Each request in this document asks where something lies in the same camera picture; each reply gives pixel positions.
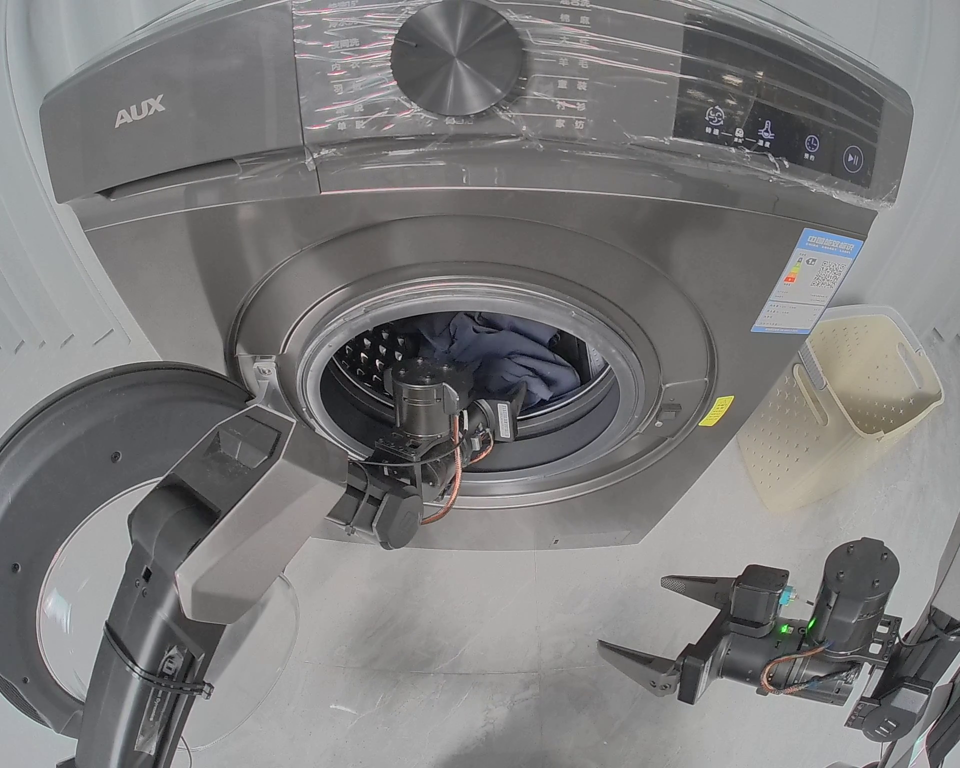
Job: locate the washing machine door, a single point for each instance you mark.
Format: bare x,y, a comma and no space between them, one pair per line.
60,450

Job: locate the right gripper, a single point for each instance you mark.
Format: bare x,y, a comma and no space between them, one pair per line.
750,664

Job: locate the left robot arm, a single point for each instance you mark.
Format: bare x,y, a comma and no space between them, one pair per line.
240,480

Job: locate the grey washing machine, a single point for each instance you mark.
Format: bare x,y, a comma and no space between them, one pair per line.
465,232

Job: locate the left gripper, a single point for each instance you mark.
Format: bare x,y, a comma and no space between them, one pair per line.
495,424

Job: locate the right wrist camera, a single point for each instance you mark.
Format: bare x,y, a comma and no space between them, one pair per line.
761,596

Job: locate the heap of dark clothes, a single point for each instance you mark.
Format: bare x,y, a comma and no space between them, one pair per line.
510,352

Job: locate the cream laundry basket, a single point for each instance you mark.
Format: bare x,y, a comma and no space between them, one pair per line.
847,420

